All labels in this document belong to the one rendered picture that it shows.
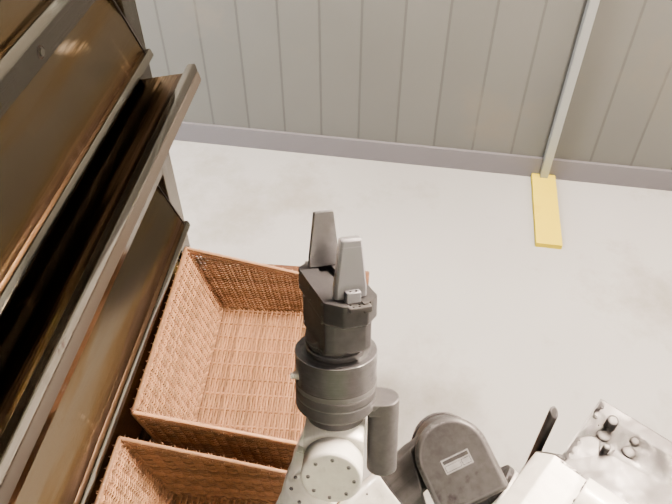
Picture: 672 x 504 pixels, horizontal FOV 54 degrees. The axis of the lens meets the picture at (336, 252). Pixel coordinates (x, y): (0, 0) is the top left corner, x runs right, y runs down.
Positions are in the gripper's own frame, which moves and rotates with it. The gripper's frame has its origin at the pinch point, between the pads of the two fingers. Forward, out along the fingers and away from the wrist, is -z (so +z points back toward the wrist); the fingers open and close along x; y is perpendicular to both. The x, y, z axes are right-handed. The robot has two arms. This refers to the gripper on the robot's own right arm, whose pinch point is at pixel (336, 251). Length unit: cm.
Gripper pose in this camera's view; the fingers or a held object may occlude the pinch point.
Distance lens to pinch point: 65.6
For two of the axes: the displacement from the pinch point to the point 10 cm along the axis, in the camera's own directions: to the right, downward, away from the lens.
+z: 0.0, 9.3, 3.7
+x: 3.2, 3.5, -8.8
